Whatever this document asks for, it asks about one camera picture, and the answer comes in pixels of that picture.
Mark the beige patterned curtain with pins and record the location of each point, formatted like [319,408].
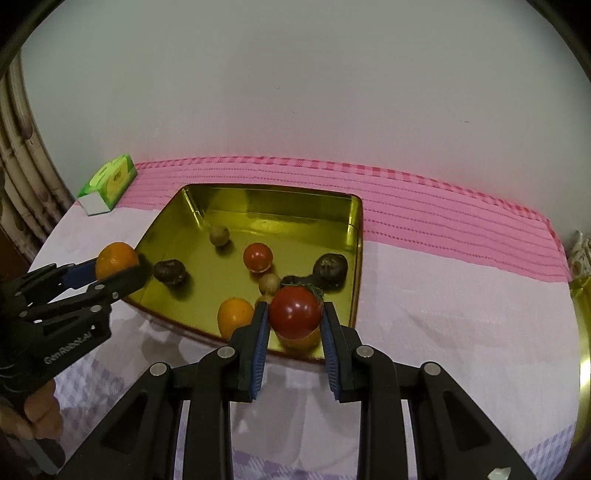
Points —
[23,161]

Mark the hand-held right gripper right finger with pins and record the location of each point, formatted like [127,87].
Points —
[331,355]

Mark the small orange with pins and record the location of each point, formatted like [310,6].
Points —
[298,342]
[233,316]
[116,259]

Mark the person's left hand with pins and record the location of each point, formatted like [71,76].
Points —
[44,410]

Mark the gold tin lid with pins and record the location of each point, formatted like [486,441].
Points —
[582,323]

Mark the green tissue pack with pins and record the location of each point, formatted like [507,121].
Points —
[111,177]

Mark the red cherry tomato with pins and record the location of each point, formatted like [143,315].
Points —
[257,256]
[295,311]

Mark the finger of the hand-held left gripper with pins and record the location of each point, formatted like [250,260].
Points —
[78,273]
[120,286]

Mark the dark passion fruit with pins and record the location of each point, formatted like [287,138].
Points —
[330,270]
[293,279]
[170,271]

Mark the dark red tin box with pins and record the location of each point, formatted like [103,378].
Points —
[286,221]

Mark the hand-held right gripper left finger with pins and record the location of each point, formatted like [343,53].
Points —
[261,350]

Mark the pink purple checked tablecloth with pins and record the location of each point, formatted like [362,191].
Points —
[438,300]

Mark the brown longan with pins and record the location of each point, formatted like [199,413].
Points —
[260,299]
[219,235]
[269,284]

